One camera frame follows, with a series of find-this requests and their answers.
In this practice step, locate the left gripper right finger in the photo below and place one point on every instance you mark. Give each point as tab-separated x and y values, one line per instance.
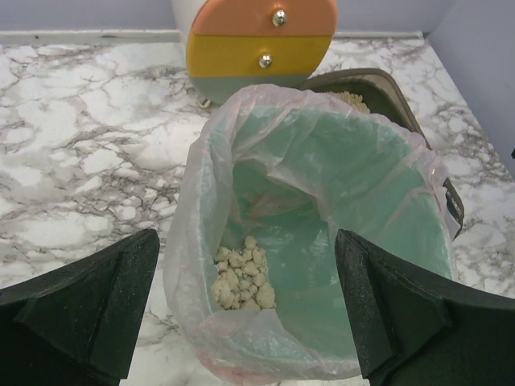
413	327

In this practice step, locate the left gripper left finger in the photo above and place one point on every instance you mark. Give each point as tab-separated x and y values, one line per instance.
79	324

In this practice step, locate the clumped litter lump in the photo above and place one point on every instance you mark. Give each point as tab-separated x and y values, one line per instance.
242	281

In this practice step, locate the clear plastic bag liner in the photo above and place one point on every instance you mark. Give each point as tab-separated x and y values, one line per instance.
220	338

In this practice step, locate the green bucket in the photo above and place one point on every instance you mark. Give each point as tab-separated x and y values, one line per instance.
293	179

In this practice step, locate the dark litter box tray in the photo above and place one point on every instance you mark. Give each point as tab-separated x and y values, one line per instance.
382	95

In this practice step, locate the round three-drawer storage box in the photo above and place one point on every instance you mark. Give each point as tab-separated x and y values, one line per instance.
231	44

